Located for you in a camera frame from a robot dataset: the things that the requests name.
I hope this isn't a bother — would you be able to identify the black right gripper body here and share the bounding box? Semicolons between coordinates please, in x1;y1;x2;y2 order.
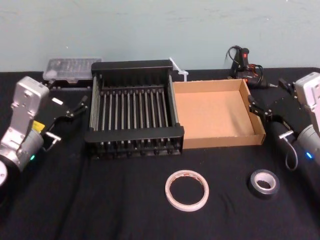
267;92;311;136

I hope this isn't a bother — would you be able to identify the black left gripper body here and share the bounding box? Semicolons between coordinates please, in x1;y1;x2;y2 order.
34;90;77;134

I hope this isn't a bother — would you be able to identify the roll of white tape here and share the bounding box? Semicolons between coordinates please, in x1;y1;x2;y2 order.
164;169;210;211

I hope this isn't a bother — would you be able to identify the clear plastic case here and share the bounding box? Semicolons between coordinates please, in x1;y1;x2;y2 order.
42;57;103;91

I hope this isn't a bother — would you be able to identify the shallow brown cardboard tray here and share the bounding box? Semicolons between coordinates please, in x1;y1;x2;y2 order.
172;77;267;151

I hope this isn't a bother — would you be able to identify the black rack with steel bars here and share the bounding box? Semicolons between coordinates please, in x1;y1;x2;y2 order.
84;59;185;161

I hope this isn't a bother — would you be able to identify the small white plastic piece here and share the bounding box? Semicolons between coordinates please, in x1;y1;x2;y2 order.
168;56;189;82

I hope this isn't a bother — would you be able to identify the black table cloth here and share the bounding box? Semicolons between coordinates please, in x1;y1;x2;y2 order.
0;66;320;240

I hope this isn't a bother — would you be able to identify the left wrist thin dark cable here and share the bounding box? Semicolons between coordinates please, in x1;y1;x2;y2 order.
42;131;63;152

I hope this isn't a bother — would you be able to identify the wrist thin dark cable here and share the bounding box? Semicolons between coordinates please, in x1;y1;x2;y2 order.
278;130;299;172
42;131;63;152

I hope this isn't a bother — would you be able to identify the black corded tool red switch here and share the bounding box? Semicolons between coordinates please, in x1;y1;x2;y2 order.
224;45;279;89

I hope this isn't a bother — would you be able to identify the right wrist thin dark cable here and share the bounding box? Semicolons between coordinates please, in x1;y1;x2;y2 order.
278;130;299;172

